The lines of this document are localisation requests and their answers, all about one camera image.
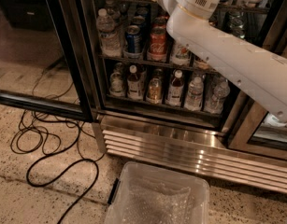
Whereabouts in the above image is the large clear water bottle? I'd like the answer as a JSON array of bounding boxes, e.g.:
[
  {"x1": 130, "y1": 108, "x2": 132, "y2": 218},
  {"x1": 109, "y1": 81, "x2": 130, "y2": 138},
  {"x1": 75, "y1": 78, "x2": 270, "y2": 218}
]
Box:
[{"x1": 96, "y1": 8, "x2": 122, "y2": 57}]

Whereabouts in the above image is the white cap juice bottle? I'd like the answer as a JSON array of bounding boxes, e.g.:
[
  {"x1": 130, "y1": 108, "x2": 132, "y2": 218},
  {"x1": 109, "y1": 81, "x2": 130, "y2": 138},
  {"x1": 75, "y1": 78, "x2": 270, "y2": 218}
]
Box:
[{"x1": 127, "y1": 64, "x2": 143, "y2": 100}]

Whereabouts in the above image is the white green soda can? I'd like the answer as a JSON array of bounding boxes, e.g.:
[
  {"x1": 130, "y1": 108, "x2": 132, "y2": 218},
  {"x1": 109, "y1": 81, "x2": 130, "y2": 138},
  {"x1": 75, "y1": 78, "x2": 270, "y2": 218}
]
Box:
[{"x1": 170, "y1": 41, "x2": 191, "y2": 66}]

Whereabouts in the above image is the clear plastic storage bin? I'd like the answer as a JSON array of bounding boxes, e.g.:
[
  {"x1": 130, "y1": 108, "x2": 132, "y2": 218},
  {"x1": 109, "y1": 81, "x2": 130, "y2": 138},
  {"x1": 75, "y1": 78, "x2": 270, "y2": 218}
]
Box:
[{"x1": 104, "y1": 161, "x2": 209, "y2": 224}]

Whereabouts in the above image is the black cable on floor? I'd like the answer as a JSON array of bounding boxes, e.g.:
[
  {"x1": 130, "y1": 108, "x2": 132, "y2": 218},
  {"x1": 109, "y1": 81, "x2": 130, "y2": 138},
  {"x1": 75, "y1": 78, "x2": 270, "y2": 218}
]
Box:
[{"x1": 9, "y1": 58, "x2": 106, "y2": 224}]

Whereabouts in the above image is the steel fridge base grille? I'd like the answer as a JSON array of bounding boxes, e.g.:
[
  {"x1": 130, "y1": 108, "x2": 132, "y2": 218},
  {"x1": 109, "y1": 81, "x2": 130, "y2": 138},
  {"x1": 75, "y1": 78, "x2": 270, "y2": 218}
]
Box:
[{"x1": 92, "y1": 115, "x2": 287, "y2": 194}]

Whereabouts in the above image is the stainless glass door fridge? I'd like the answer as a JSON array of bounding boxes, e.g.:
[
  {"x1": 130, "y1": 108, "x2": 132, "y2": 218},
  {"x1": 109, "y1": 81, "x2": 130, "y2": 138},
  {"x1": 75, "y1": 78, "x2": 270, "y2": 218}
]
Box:
[{"x1": 52, "y1": 0, "x2": 287, "y2": 195}]

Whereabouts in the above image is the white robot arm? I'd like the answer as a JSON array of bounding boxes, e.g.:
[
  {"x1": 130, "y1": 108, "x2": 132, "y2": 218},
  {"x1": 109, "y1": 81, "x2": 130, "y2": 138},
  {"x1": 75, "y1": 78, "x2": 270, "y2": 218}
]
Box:
[{"x1": 151, "y1": 0, "x2": 287, "y2": 123}]

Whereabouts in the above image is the clear bottle bottom left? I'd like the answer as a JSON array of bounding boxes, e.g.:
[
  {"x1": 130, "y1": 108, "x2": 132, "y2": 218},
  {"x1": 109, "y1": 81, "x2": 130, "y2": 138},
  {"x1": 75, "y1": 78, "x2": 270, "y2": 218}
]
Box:
[{"x1": 109, "y1": 63, "x2": 125, "y2": 97}]

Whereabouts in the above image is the orange gold soda can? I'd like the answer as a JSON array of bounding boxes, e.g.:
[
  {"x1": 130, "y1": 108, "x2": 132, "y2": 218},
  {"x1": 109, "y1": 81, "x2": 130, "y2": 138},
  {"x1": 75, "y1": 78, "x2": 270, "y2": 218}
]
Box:
[{"x1": 194, "y1": 56, "x2": 211, "y2": 70}]

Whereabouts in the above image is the small water bottle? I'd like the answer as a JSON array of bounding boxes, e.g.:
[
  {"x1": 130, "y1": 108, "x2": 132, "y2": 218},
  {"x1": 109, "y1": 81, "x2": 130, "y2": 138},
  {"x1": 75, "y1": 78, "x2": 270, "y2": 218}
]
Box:
[
  {"x1": 204, "y1": 81, "x2": 230, "y2": 114},
  {"x1": 184, "y1": 77, "x2": 204, "y2": 111}
]

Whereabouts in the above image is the rightmost small water bottle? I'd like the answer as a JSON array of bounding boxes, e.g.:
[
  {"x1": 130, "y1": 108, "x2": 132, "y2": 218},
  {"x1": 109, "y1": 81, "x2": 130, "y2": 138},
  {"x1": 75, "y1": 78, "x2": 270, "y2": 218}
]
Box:
[{"x1": 204, "y1": 81, "x2": 230, "y2": 114}]

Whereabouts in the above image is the amber tea bottle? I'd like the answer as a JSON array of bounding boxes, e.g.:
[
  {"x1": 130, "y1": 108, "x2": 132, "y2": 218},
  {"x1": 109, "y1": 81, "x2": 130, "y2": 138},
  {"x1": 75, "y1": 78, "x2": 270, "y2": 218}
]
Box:
[{"x1": 146, "y1": 68, "x2": 164, "y2": 104}]

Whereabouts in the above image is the dark drink white cap bottle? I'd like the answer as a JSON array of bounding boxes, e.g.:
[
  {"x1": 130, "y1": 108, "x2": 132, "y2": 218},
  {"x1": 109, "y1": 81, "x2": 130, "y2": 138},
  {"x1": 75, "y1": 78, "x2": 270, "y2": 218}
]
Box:
[{"x1": 165, "y1": 69, "x2": 184, "y2": 106}]

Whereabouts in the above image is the open glass fridge door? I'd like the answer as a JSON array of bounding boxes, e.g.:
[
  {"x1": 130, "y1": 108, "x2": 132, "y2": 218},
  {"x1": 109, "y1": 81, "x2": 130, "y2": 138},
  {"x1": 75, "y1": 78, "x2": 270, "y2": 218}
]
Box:
[{"x1": 0, "y1": 0, "x2": 94, "y2": 120}]

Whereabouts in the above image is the blue soda can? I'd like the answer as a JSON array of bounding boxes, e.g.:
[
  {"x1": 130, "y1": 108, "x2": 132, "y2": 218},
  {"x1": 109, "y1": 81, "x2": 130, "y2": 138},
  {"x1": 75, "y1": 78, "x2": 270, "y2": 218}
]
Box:
[{"x1": 125, "y1": 25, "x2": 141, "y2": 53}]

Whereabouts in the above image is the red cola can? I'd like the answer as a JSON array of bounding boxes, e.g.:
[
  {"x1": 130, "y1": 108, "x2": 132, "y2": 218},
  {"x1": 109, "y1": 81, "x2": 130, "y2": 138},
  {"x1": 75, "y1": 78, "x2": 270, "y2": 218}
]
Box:
[{"x1": 149, "y1": 27, "x2": 166, "y2": 60}]

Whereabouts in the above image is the closed right fridge door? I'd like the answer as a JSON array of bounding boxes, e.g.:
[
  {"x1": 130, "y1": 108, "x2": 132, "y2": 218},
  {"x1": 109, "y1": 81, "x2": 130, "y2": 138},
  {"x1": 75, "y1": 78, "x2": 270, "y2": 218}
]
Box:
[{"x1": 230, "y1": 46, "x2": 287, "y2": 161}]

